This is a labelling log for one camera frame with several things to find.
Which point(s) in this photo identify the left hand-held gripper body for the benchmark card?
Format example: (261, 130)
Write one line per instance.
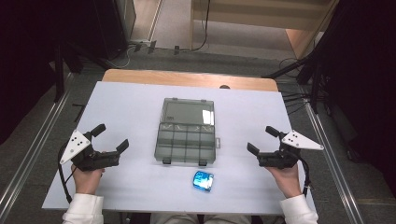
(93, 159)

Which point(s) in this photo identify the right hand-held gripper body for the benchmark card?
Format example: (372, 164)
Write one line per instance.
(277, 159)

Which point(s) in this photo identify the person's left hand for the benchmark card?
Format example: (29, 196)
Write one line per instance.
(87, 182)

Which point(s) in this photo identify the person's right hand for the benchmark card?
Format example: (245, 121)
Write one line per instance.
(289, 180)

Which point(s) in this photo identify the white table board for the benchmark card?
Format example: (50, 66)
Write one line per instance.
(130, 109)

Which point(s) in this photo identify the shiny blue packet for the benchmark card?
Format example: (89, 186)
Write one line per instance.
(203, 180)

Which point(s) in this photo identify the clear grey compartment box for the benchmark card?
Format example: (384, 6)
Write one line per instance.
(186, 137)

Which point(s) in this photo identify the black metal stand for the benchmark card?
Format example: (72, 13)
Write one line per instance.
(314, 81)
(59, 74)

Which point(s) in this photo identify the small dark knob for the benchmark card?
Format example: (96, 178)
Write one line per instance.
(224, 86)

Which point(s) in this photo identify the wooden table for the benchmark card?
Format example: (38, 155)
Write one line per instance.
(186, 77)

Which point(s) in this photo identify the light wooden furniture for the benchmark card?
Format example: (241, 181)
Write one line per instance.
(264, 15)

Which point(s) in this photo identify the metal floor rail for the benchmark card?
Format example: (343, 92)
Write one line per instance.
(336, 168)
(34, 144)

